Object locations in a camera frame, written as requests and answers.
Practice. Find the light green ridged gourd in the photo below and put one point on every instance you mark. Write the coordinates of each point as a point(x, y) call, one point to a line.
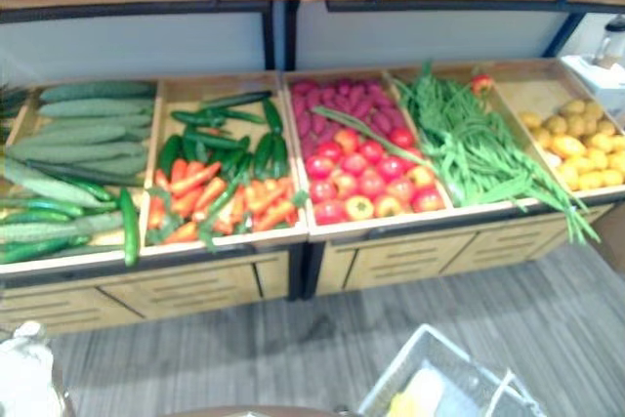
point(58, 229)
point(95, 108)
point(78, 152)
point(49, 185)
point(97, 91)
point(73, 136)
point(112, 166)
point(97, 122)

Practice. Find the pale potato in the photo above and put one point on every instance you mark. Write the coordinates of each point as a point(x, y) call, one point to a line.
point(552, 158)

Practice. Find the slender green cucumber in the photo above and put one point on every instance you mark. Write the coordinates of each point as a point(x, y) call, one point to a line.
point(224, 197)

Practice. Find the orange carrot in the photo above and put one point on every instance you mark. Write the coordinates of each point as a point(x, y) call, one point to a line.
point(195, 178)
point(237, 203)
point(292, 216)
point(210, 192)
point(178, 170)
point(194, 168)
point(222, 225)
point(180, 234)
point(185, 202)
point(285, 187)
point(156, 212)
point(161, 179)
point(273, 215)
point(259, 192)

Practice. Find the yellow orange tomato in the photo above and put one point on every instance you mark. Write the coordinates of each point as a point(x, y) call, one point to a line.
point(359, 208)

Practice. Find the large yellow potato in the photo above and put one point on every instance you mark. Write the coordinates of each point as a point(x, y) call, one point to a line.
point(567, 146)

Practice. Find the purple sweet potato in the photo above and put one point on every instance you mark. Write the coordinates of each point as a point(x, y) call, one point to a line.
point(307, 144)
point(330, 131)
point(395, 117)
point(299, 105)
point(304, 124)
point(383, 102)
point(313, 99)
point(342, 104)
point(375, 90)
point(320, 123)
point(328, 93)
point(305, 87)
point(381, 120)
point(344, 87)
point(359, 93)
point(363, 107)

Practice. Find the long green stalk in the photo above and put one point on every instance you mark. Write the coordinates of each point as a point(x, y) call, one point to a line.
point(361, 131)

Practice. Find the wooden stand with tomatoes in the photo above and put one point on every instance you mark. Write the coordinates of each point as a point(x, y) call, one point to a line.
point(415, 261)

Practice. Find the long dark green cucumber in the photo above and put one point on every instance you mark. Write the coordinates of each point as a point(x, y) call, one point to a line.
point(83, 174)
point(237, 99)

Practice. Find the robot left silver arm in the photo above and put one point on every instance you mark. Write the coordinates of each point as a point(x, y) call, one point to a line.
point(24, 373)

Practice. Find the yellow item in basket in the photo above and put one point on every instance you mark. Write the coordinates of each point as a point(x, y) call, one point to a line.
point(415, 392)

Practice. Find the orange red tomato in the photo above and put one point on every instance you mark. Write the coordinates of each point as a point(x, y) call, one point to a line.
point(421, 176)
point(346, 139)
point(388, 205)
point(345, 185)

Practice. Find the wooden stand with cucumbers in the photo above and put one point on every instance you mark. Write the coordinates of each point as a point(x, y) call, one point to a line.
point(195, 290)

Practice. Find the white plastic shopping basket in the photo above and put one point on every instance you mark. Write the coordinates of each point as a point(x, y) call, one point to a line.
point(429, 344)

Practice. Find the bright green cucumber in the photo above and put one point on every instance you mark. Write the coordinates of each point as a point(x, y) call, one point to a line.
point(93, 188)
point(44, 207)
point(129, 226)
point(36, 217)
point(34, 250)

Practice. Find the green long bean bunch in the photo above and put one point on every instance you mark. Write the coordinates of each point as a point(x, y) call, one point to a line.
point(469, 153)

